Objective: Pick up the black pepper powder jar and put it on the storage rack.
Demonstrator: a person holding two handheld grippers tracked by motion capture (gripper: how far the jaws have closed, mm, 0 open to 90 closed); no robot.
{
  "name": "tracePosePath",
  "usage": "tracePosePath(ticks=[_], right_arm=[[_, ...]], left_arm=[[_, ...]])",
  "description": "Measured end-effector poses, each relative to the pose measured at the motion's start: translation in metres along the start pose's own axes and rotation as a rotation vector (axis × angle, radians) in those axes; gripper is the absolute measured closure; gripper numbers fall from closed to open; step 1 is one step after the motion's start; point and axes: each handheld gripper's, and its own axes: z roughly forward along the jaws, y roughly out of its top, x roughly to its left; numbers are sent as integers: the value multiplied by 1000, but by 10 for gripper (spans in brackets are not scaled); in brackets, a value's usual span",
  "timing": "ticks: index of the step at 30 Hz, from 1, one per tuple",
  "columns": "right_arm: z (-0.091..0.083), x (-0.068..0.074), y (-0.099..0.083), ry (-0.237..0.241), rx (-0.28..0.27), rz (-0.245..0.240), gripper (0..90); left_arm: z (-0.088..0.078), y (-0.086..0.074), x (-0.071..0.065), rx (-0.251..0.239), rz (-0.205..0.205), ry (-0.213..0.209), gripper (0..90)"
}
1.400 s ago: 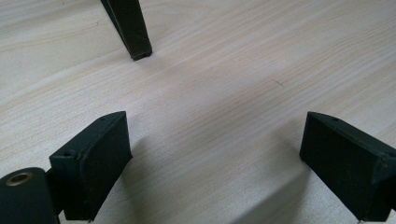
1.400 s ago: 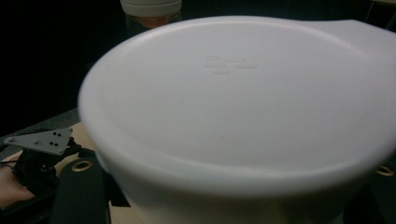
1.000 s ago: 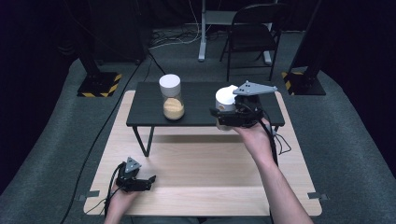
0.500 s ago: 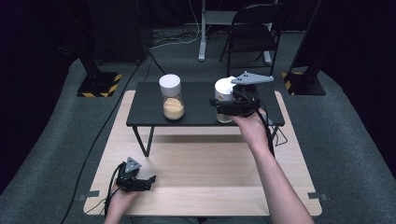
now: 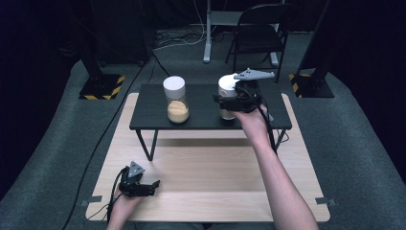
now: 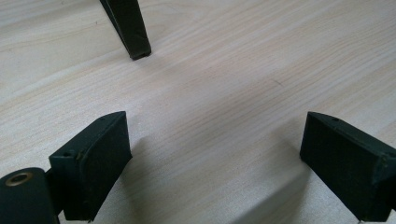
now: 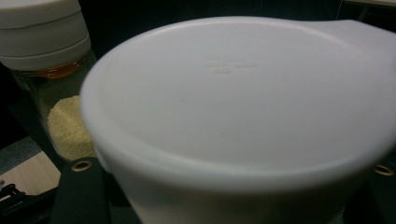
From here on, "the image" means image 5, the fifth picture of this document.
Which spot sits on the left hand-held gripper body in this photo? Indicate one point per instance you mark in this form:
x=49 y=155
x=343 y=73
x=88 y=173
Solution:
x=130 y=185

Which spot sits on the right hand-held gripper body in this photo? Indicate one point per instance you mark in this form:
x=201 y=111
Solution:
x=247 y=99

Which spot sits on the glass jar with spouted white lid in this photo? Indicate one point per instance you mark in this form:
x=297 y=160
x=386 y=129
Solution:
x=225 y=84

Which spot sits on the black raised shelf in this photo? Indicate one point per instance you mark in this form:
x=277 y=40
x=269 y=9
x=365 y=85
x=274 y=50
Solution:
x=150 y=108

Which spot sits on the person's left hand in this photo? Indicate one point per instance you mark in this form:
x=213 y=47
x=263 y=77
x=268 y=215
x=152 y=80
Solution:
x=123 y=207

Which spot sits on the person's right hand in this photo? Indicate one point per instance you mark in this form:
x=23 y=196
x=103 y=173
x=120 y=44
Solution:
x=255 y=124

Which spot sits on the grey tape strip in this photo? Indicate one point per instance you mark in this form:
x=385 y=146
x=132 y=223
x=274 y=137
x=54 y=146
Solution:
x=325 y=201
x=91 y=201

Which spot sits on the black folding chair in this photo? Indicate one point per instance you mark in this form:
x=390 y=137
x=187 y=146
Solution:
x=255 y=38

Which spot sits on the black stand with striped base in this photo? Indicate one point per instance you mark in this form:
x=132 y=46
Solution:
x=102 y=86
x=314 y=84

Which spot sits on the white desk frame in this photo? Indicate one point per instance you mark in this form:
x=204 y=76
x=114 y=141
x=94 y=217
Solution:
x=207 y=38

